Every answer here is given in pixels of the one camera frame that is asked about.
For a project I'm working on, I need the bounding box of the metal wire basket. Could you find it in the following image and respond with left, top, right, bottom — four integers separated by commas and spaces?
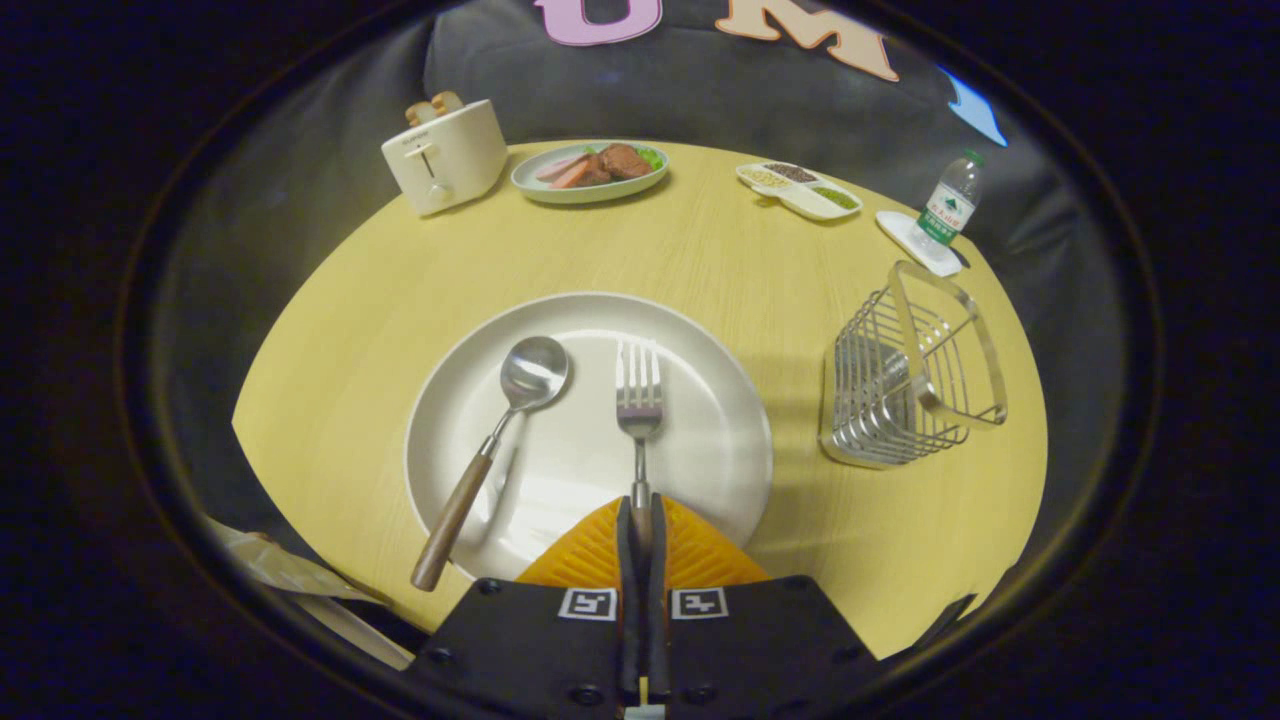
819, 260, 1009, 470

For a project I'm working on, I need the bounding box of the sliced pink sausage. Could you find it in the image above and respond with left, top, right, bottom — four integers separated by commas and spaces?
535, 152, 611, 190

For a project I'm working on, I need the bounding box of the metal fork with wooden handle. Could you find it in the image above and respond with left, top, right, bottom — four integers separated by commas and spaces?
615, 340, 664, 556

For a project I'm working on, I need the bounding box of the pale green food plate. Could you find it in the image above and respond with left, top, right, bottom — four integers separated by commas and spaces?
511, 140, 671, 206

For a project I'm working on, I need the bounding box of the metal spoon with wooden handle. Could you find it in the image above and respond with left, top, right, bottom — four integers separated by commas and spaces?
411, 336, 572, 592

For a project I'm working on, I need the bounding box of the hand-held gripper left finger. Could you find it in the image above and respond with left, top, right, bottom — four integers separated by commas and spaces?
405, 495, 646, 720

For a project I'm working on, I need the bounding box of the clear plastic water bottle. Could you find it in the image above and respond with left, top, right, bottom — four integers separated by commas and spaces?
908, 149, 986, 263

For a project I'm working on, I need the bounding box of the white coaster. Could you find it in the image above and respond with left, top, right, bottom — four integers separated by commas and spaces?
876, 210, 964, 278

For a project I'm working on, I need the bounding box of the brown meat piece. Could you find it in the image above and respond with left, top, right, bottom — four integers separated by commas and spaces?
598, 143, 654, 181

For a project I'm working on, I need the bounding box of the cream toaster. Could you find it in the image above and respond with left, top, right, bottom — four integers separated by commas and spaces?
381, 98, 509, 217

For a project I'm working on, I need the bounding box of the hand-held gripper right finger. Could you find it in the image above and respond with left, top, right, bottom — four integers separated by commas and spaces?
640, 492, 883, 720

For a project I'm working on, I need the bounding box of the beige flat object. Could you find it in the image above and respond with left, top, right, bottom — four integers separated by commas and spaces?
205, 515, 416, 671

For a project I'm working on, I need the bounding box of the white divided condiment dish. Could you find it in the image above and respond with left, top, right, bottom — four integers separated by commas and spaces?
736, 161, 863, 222

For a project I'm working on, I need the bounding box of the large white round plate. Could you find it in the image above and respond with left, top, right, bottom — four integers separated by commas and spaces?
404, 291, 774, 583

